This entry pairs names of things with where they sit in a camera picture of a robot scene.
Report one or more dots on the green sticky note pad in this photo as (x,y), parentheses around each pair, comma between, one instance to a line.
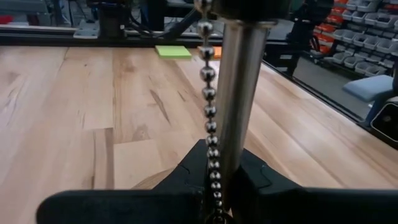
(172,52)

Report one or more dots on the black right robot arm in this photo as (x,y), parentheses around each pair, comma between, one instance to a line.
(113,18)

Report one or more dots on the orange sticky note pad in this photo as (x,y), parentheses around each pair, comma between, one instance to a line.
(217,53)

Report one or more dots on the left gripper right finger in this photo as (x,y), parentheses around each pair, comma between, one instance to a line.
(311,207)

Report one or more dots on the black camera box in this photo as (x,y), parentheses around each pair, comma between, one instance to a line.
(385,121)

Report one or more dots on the wooden base table lamp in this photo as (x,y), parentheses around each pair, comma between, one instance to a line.
(239,93)

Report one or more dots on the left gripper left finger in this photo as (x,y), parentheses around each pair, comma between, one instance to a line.
(124,207)

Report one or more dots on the black equipment stand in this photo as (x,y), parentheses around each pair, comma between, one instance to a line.
(304,31)

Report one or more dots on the grey orange parts bin rack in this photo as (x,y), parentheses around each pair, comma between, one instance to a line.
(367,40)

